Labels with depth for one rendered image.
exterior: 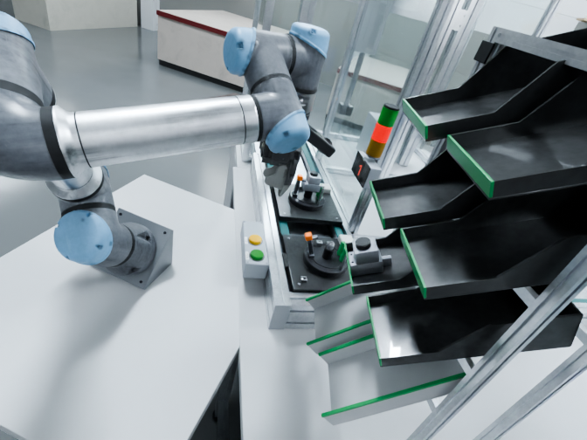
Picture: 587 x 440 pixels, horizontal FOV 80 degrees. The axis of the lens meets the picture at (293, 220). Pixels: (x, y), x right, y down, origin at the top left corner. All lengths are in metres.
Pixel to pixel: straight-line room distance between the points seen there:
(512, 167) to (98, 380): 0.87
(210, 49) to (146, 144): 5.49
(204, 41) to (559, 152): 5.73
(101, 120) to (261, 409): 0.67
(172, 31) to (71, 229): 5.56
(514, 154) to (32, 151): 0.59
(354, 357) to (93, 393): 0.55
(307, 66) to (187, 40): 5.54
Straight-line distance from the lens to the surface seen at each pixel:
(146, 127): 0.53
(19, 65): 0.61
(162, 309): 1.02
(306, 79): 0.70
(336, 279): 1.04
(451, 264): 0.55
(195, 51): 6.14
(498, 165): 0.49
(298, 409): 0.91
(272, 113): 0.56
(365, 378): 0.77
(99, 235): 0.88
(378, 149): 1.11
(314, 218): 1.26
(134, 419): 0.88
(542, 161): 0.50
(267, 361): 0.95
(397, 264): 0.74
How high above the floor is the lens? 1.65
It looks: 34 degrees down
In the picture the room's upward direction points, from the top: 16 degrees clockwise
